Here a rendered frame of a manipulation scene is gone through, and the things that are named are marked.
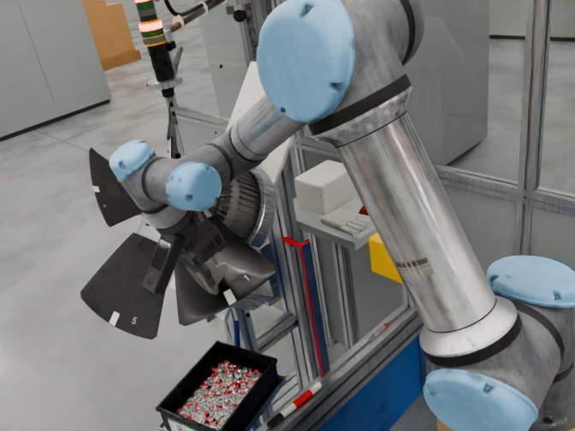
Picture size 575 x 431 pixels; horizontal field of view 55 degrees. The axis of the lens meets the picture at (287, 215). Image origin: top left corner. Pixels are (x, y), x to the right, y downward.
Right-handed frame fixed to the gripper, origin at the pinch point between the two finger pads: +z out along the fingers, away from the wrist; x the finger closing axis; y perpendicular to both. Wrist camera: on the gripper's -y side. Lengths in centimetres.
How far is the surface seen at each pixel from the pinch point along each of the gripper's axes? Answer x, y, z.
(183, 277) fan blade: 7.7, -0.8, -1.4
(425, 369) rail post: -21, 28, 54
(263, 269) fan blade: -4.3, 10.5, 2.3
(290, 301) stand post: 30, 28, 56
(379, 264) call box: -16.1, 30.1, 16.2
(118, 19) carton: 761, 348, 161
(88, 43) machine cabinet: 564, 213, 109
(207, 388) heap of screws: 2.0, -12.6, 21.0
